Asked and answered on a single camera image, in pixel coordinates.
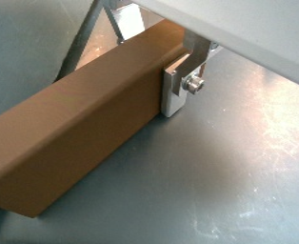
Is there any brown arch block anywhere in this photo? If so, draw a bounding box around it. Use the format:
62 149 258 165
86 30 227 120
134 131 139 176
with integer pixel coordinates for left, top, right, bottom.
0 20 185 217

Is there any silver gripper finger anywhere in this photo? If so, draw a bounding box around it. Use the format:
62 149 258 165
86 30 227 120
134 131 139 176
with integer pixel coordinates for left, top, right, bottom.
162 30 219 117

